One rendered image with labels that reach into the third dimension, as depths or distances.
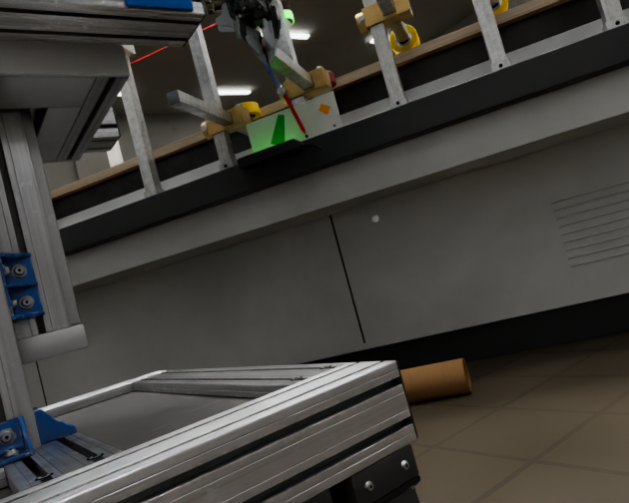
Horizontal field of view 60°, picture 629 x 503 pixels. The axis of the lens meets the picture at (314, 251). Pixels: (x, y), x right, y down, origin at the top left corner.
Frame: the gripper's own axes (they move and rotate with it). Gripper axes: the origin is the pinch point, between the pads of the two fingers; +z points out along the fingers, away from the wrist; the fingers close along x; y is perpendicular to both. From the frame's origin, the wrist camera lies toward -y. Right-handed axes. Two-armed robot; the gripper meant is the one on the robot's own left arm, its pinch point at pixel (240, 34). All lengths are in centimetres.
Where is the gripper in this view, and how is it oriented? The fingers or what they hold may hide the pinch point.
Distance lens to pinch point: 153.7
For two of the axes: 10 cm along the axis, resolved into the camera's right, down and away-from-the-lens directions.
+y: -9.7, 2.2, -0.3
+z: 2.2, 9.7, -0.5
